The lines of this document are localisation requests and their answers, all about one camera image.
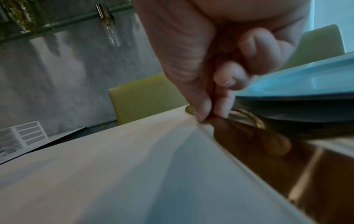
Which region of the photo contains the person's right hand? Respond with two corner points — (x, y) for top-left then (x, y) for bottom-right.
(132, 0), (315, 123)

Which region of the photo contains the blue plate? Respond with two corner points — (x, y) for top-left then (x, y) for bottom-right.
(234, 52), (354, 103)

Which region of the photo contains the green upholstered bench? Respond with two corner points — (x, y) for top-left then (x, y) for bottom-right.
(108, 23), (346, 126)

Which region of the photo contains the pale window blind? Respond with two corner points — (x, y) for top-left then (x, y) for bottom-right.
(315, 0), (354, 53)

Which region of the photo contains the white table with black edge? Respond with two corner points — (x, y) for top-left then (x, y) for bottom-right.
(0, 119), (119, 165)

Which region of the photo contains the green leafy plant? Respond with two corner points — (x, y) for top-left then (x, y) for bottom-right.
(0, 0), (56, 38)

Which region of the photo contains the white shelf rack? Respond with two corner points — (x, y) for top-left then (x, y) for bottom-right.
(0, 121), (50, 156)

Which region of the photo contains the wire mesh panel green frame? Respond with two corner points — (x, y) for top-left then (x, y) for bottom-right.
(0, 4), (133, 43)

